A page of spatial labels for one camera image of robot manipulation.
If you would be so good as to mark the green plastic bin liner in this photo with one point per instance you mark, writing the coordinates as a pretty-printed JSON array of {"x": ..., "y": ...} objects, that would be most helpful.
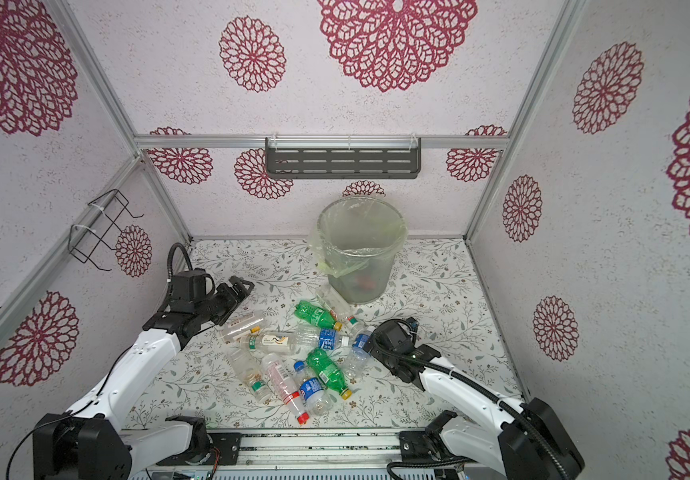
[{"x": 353, "y": 232}]

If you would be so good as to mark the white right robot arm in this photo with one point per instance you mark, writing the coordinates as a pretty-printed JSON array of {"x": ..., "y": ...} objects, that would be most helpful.
[{"x": 513, "y": 438}]

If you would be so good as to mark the black wire wall rack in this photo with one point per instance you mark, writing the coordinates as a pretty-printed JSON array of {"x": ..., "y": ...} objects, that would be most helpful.
[{"x": 87, "y": 236}]

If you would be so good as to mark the crushed Pocari bottle blue label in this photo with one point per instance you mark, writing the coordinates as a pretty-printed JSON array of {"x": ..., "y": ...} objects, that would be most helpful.
[{"x": 328, "y": 339}]

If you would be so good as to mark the clear bottle green red label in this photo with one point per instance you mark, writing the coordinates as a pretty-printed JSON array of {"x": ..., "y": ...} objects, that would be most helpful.
[{"x": 339, "y": 308}]

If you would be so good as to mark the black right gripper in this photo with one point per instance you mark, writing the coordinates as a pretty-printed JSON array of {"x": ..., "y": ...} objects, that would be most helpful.
[{"x": 375, "y": 350}]

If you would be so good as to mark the clear bottle blue label white cap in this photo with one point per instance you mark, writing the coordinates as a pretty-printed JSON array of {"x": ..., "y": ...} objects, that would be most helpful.
[{"x": 357, "y": 358}]

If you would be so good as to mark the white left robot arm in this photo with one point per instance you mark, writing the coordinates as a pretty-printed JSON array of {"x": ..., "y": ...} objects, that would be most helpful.
[{"x": 89, "y": 441}]

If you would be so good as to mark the green bottle yellow cap upper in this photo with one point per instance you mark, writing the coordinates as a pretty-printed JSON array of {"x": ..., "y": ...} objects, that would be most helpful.
[{"x": 316, "y": 316}]

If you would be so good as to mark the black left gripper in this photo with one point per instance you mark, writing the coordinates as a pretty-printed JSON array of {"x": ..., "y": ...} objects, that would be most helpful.
[{"x": 233, "y": 299}]

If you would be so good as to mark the dark grey wall shelf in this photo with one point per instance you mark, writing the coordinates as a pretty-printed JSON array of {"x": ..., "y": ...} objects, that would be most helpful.
[{"x": 342, "y": 160}]

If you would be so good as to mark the green bottle yellow cap lower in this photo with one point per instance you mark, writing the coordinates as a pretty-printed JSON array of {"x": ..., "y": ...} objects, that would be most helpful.
[{"x": 328, "y": 371}]

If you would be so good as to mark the clear bottle green cap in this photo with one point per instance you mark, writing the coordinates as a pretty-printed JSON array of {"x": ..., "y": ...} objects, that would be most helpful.
[{"x": 247, "y": 370}]

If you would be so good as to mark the blue pink Fiji bottle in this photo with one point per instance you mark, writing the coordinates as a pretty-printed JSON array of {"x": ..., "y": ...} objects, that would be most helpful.
[{"x": 363, "y": 284}]

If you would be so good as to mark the green bottle yellow cap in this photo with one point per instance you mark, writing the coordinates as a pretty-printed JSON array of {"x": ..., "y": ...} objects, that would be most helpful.
[
  {"x": 328, "y": 371},
  {"x": 316, "y": 316}
]

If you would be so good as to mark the clear bottle red cap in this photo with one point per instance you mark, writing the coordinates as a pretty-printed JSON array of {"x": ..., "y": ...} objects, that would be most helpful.
[{"x": 285, "y": 386}]

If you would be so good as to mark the silver mesh waste bin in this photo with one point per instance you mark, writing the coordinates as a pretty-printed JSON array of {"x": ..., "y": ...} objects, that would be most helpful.
[{"x": 379, "y": 270}]

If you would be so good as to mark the clear bottle white yellow label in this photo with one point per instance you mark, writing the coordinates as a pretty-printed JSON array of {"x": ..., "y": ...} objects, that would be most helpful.
[{"x": 279, "y": 342}]

